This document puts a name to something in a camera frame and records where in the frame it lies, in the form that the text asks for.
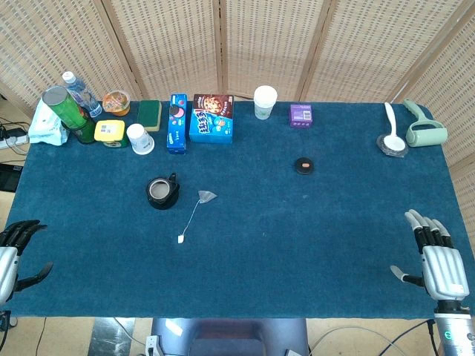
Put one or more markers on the green and yellow sponge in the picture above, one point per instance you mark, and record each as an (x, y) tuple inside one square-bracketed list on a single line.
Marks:
[(149, 114)]

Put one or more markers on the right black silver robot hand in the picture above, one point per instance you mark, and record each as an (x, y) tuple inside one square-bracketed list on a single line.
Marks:
[(443, 270)]

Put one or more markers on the blue chocolate cookie box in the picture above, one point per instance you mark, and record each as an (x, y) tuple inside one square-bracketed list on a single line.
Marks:
[(211, 122)]

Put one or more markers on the white wet wipes pack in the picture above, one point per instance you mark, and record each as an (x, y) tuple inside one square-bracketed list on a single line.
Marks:
[(41, 128)]

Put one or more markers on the green cylindrical can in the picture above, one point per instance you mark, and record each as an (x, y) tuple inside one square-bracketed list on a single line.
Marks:
[(67, 109)]

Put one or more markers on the upturned white paper cup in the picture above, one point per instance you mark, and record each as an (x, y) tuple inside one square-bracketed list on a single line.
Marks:
[(141, 141)]

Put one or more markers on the white plastic spoon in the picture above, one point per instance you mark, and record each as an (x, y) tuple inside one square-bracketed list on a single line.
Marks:
[(394, 141)]

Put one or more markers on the clear plastic water bottle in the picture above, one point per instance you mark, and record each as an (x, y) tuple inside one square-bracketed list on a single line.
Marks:
[(83, 94)]

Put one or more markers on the orange jelly cup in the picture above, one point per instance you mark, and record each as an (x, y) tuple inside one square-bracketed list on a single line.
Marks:
[(116, 102)]

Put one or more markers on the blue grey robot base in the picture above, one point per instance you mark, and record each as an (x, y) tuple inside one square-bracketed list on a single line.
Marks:
[(230, 335)]

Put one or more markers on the black box on floor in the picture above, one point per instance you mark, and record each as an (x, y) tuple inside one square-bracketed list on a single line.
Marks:
[(9, 178)]

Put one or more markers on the yellow container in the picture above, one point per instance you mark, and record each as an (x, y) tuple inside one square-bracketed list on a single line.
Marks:
[(109, 130)]

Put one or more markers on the pale green lint roller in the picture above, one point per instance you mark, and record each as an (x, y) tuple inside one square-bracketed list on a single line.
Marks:
[(426, 135)]

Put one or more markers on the blue Oreo box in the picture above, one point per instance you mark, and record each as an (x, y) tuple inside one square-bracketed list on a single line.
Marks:
[(177, 126)]

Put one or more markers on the black caster wheel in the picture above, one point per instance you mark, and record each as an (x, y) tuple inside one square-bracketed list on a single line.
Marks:
[(13, 322)]

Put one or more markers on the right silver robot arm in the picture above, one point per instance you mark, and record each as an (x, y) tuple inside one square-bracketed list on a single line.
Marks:
[(456, 333)]

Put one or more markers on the white connector bracket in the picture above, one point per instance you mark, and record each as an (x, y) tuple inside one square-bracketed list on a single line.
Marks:
[(151, 345)]

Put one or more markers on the white power strip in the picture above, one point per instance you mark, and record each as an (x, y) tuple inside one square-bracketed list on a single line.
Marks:
[(13, 141)]

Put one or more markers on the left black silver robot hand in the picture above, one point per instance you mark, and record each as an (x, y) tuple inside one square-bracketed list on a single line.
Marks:
[(7, 259)]

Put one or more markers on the black lid with orange knob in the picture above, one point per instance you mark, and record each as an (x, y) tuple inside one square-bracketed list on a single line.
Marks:
[(304, 169)]

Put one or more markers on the blue table cloth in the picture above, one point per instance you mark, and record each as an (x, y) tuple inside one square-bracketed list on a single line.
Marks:
[(259, 241)]

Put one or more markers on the grey pyramid tea bag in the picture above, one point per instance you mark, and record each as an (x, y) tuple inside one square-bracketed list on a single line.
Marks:
[(206, 196)]

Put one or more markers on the black power adapter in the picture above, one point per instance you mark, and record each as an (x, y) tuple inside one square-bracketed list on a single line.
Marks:
[(15, 132)]

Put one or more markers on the purple cardboard box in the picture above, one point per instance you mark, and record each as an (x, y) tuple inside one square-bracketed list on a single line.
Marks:
[(300, 115)]

